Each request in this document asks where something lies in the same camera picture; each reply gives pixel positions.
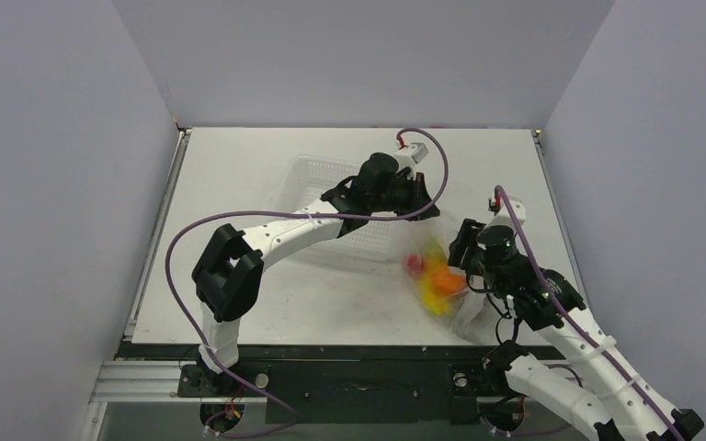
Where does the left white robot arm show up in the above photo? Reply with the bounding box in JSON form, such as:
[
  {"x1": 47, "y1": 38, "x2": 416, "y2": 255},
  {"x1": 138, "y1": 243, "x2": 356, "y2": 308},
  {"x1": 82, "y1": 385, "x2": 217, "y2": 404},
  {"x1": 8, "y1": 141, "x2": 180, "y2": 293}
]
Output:
[{"x1": 191, "y1": 149, "x2": 440, "y2": 395}]

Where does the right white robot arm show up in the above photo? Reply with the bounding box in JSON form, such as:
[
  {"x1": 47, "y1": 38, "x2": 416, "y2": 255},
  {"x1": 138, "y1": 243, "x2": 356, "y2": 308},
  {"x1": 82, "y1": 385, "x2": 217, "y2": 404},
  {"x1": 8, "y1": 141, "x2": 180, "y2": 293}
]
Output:
[{"x1": 448, "y1": 216, "x2": 705, "y2": 440}]

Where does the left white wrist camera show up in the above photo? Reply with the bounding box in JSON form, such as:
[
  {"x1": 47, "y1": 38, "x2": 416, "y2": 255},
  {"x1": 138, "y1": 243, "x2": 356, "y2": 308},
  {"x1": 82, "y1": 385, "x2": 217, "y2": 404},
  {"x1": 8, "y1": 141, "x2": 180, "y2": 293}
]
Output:
[{"x1": 393, "y1": 142, "x2": 428, "y2": 172}]

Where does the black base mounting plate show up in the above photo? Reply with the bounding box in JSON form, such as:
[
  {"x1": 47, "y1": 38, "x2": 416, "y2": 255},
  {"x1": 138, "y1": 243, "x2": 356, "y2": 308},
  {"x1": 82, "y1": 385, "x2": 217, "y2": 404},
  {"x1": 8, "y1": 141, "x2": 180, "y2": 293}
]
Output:
[{"x1": 177, "y1": 342, "x2": 567, "y2": 426}]

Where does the white perforated plastic tray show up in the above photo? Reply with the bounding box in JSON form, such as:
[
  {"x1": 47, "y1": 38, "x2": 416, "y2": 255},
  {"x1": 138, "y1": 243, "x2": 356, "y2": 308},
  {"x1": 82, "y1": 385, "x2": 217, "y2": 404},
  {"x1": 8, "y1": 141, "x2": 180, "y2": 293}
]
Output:
[{"x1": 273, "y1": 155, "x2": 398, "y2": 262}]

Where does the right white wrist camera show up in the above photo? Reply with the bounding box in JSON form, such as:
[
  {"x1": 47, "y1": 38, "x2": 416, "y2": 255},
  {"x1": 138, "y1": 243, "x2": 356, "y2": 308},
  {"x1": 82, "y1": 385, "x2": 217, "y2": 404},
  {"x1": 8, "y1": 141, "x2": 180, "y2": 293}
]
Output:
[{"x1": 487, "y1": 197, "x2": 527, "y2": 231}]

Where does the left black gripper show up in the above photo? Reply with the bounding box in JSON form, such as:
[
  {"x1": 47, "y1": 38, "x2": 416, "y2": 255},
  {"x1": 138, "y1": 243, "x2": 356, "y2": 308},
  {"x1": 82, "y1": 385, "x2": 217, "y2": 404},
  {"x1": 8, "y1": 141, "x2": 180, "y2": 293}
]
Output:
[{"x1": 370, "y1": 172, "x2": 439, "y2": 222}]

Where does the clear plastic bag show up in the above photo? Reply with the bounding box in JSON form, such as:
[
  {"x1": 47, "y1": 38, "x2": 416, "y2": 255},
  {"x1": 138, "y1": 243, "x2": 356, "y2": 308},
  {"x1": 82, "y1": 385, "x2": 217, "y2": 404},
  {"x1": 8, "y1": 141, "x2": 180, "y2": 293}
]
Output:
[{"x1": 401, "y1": 214, "x2": 495, "y2": 345}]

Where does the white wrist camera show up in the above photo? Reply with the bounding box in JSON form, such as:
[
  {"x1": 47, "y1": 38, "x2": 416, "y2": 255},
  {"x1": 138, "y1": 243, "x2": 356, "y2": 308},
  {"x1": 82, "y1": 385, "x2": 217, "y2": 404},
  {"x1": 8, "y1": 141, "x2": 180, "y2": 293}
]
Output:
[
  {"x1": 487, "y1": 197, "x2": 527, "y2": 231},
  {"x1": 393, "y1": 142, "x2": 428, "y2": 172}
]

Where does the red fake fruit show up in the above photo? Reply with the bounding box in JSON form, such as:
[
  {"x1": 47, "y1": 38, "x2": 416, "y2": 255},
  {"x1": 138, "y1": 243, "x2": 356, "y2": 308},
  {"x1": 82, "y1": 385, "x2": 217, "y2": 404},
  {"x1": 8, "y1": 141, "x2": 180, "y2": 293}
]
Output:
[{"x1": 403, "y1": 254, "x2": 425, "y2": 277}]

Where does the aluminium frame rail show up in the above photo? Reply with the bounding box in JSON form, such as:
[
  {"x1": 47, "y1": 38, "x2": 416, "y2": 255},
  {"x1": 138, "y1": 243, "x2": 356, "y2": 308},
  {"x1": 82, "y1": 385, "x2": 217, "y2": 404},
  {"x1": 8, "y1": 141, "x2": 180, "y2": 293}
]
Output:
[{"x1": 78, "y1": 360, "x2": 208, "y2": 441}]

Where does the orange fake fruit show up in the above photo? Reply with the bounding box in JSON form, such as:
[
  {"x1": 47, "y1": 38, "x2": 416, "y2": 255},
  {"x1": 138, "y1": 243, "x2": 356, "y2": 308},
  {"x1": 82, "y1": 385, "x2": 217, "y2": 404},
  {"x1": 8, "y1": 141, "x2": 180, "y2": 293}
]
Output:
[{"x1": 431, "y1": 266, "x2": 467, "y2": 297}]

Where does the yellow fake fruit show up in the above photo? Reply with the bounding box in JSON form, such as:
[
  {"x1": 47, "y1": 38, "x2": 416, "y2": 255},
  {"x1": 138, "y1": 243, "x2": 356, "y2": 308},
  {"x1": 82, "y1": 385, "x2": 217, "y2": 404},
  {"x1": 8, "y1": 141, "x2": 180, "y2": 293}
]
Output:
[{"x1": 417, "y1": 244, "x2": 457, "y2": 316}]

